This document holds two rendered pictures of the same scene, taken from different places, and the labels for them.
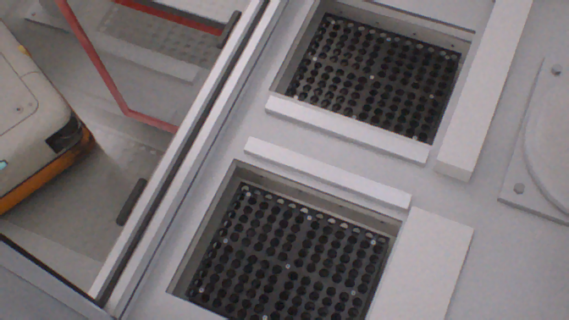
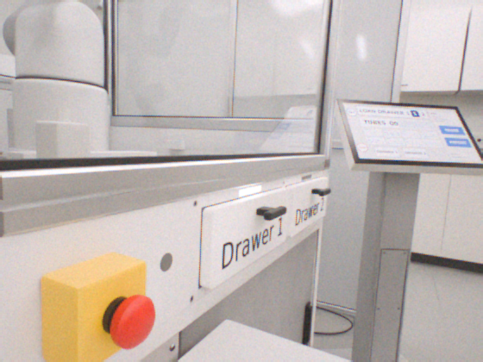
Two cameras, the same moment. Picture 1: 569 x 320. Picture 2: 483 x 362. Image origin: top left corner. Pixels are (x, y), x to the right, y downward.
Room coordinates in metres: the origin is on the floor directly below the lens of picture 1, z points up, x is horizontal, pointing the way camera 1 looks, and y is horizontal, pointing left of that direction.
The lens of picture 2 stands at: (1.19, -0.07, 1.02)
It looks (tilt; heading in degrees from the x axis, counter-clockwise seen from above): 8 degrees down; 175
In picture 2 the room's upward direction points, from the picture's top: 3 degrees clockwise
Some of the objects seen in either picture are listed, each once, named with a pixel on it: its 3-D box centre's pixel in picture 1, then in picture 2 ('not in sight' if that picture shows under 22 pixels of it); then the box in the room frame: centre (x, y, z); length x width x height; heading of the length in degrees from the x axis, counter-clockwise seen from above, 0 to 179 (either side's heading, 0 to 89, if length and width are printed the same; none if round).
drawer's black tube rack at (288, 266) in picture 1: (289, 273); not in sight; (0.25, 0.02, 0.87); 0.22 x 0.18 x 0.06; 57
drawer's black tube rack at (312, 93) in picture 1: (371, 88); not in sight; (0.52, -0.15, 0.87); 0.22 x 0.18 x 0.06; 57
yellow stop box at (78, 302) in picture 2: not in sight; (100, 308); (0.91, -0.15, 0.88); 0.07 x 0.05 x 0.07; 147
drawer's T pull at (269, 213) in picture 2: not in sight; (268, 211); (0.64, 0.04, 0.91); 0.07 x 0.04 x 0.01; 147
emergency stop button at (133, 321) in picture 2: not in sight; (128, 319); (0.93, -0.12, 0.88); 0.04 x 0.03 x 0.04; 147
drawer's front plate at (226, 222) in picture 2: not in sight; (253, 227); (0.63, 0.02, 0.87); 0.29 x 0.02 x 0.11; 147
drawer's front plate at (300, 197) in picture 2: not in sight; (308, 202); (0.36, 0.19, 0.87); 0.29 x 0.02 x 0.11; 147
